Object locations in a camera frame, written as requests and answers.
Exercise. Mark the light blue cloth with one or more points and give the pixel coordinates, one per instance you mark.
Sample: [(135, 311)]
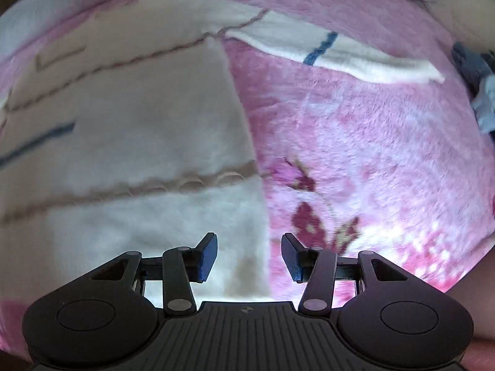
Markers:
[(485, 108)]

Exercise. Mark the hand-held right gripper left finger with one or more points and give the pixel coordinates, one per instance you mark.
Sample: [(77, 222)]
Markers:
[(208, 257)]

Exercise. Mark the pink floral blanket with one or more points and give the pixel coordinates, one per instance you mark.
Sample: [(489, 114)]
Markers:
[(348, 143)]

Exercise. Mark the cream bed headboard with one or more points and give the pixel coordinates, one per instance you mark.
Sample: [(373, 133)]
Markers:
[(464, 11)]

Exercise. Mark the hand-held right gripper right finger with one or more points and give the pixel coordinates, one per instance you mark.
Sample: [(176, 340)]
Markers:
[(290, 257)]

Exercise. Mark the blue jeans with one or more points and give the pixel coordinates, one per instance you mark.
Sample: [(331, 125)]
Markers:
[(470, 63)]

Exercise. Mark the white fluffy towel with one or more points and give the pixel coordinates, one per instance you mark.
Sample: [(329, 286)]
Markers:
[(135, 123)]

